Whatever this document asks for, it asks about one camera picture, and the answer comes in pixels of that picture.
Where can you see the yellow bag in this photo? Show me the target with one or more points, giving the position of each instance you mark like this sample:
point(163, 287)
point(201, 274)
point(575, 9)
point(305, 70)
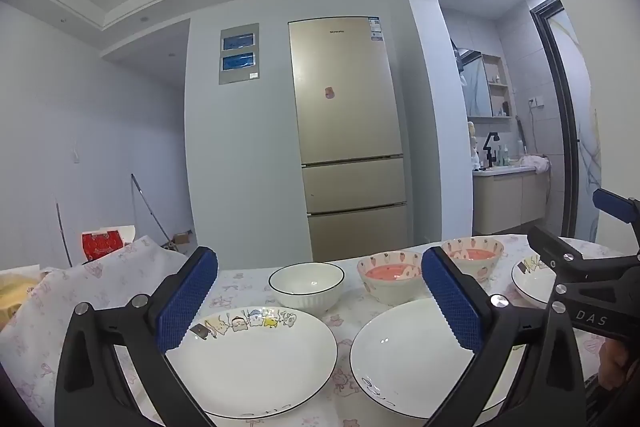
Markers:
point(10, 302)

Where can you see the metal mop pole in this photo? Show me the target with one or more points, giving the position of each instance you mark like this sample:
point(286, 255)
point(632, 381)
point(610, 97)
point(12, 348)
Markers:
point(147, 212)

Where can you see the black door frame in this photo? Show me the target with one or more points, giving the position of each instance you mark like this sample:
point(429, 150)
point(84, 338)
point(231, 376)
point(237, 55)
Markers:
point(560, 132)

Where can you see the bathroom mirror cabinet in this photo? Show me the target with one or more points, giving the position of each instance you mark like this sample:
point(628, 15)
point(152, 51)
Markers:
point(472, 82)

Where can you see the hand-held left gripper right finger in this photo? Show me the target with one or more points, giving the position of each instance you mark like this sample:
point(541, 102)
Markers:
point(452, 302)

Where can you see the white black-rimmed plate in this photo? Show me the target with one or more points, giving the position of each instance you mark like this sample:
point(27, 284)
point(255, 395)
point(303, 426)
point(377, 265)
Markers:
point(400, 347)

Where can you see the small cardboard box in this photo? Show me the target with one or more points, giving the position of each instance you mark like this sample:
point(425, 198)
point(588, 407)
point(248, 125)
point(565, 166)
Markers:
point(181, 238)

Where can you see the blonde doll figurine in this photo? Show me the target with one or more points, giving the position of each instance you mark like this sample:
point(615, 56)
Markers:
point(472, 139)

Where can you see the grey electrical panel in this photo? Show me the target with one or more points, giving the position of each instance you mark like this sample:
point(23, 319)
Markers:
point(240, 54)

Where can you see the white and pink cloth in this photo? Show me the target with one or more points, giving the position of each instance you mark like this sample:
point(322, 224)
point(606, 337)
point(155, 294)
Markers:
point(537, 163)

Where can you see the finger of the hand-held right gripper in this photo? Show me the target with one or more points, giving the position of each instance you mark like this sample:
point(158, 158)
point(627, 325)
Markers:
point(615, 206)
point(547, 248)

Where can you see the black faucet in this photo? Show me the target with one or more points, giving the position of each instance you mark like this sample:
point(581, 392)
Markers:
point(489, 149)

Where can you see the pink strawberry bowl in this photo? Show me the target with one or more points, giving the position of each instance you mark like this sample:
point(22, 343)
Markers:
point(472, 252)
point(395, 279)

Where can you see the pink fridge magnet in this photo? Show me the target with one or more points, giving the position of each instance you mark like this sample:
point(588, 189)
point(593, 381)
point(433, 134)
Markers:
point(329, 93)

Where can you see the beige vanity cabinet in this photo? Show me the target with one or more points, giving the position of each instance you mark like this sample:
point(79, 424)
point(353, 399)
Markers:
point(505, 202)

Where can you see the red and white box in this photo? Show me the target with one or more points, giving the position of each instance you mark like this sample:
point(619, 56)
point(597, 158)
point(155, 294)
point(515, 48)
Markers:
point(102, 244)

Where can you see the patterned frosted glass door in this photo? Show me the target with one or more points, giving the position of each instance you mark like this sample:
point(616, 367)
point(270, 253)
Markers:
point(585, 117)

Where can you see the gold refrigerator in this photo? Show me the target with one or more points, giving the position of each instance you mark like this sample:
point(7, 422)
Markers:
point(345, 132)

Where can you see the cartoon print plate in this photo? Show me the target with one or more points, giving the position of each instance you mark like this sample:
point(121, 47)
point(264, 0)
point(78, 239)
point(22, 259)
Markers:
point(532, 279)
point(260, 357)

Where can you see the white wall hook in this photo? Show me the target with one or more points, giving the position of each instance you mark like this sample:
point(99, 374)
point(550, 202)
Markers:
point(75, 154)

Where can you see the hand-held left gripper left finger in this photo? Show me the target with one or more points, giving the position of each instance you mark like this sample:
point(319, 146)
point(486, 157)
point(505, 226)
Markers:
point(187, 302)

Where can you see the white ribbed bowl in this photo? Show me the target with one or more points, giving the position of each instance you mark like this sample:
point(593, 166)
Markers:
point(306, 282)

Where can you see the person's right hand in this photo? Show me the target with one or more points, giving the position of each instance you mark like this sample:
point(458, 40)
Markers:
point(612, 362)

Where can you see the thin dark pole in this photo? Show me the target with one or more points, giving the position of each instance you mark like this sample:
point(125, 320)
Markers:
point(62, 232)

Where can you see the pink printed tablecloth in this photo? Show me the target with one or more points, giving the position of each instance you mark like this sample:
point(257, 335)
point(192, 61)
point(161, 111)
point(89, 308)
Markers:
point(240, 287)

